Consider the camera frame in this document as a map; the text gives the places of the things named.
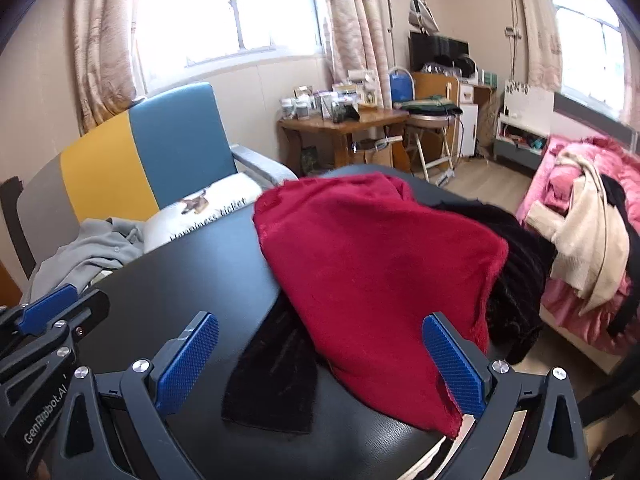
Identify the folding stool with clothes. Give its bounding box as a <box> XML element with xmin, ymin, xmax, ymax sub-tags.
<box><xmin>394</xmin><ymin>98</ymin><xmax>463</xmax><ymax>188</ymax></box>

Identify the white printed cushion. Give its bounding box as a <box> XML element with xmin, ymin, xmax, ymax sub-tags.
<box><xmin>143</xmin><ymin>174</ymin><xmax>262</xmax><ymax>252</ymax></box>

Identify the wooden side table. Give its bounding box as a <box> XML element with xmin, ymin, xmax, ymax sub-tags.
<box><xmin>277</xmin><ymin>110</ymin><xmax>409</xmax><ymax>177</ymax></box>

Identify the middle floral curtain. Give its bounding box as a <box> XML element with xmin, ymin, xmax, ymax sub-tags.
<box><xmin>326</xmin><ymin>0</ymin><xmax>392</xmax><ymax>108</ymax></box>

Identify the black velvet garment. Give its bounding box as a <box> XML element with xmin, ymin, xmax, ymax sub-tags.
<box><xmin>221</xmin><ymin>200</ymin><xmax>555</xmax><ymax>434</ymax></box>

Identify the black monitor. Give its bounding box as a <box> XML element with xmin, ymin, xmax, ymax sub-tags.
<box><xmin>409</xmin><ymin>32</ymin><xmax>470</xmax><ymax>72</ymax></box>

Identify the left window curtain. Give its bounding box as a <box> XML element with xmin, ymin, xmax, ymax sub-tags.
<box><xmin>70</xmin><ymin>0</ymin><xmax>144</xmax><ymax>133</ymax></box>

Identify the cream garment on bed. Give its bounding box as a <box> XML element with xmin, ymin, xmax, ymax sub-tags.
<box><xmin>525</xmin><ymin>150</ymin><xmax>630</xmax><ymax>315</ymax></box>

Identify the red knit sweater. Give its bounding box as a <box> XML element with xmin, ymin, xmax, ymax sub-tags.
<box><xmin>253</xmin><ymin>172</ymin><xmax>508</xmax><ymax>437</ymax></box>

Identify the blue chair backrest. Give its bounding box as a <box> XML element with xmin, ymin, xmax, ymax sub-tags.
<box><xmin>390</xmin><ymin>66</ymin><xmax>414</xmax><ymax>104</ymax></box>

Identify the grey yellow blue armchair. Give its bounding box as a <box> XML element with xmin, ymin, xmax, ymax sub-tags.
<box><xmin>16</xmin><ymin>82</ymin><xmax>295</xmax><ymax>280</ymax></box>

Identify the white shelf cart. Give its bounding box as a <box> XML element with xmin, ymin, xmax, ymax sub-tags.
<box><xmin>494</xmin><ymin>79</ymin><xmax>554</xmax><ymax>170</ymax></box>

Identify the grey garment on chair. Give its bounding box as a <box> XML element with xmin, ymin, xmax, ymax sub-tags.
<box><xmin>21</xmin><ymin>218</ymin><xmax>144</xmax><ymax>304</ymax></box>

